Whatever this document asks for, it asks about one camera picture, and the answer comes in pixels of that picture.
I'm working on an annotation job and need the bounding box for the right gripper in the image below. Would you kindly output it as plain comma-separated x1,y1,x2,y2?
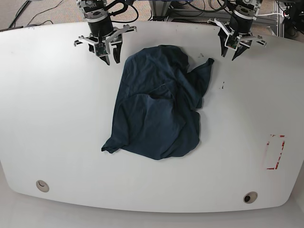
74,21,137,66

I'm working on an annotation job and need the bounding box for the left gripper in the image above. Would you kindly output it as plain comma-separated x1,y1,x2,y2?
208,11,266,61

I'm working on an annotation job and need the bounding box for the dark blue t-shirt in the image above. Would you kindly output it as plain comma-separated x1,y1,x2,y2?
101,45,214,160

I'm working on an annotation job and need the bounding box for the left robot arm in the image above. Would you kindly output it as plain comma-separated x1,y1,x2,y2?
208,0,266,59

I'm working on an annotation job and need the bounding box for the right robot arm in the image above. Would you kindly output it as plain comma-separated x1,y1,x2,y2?
74,0,137,65

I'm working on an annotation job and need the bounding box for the red tape rectangle marking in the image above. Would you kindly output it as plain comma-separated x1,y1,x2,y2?
264,134,285,170

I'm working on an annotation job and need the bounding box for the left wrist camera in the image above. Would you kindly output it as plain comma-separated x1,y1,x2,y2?
225,36,240,51

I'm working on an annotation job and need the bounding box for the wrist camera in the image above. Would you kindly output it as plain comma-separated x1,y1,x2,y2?
94,42,108,57
225,36,240,51

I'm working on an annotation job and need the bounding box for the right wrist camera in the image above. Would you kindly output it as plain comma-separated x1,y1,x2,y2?
94,42,108,57

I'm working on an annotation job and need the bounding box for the white cable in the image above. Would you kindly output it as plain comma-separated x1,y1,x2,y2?
256,11,283,17

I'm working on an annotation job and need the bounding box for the left table cable grommet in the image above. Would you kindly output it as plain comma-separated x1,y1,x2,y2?
36,180,49,193

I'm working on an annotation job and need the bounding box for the table cable grommet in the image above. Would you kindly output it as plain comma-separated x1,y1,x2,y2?
36,180,49,193
243,191,258,204

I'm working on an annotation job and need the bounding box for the right table cable grommet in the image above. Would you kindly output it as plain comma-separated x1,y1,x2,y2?
243,191,258,204

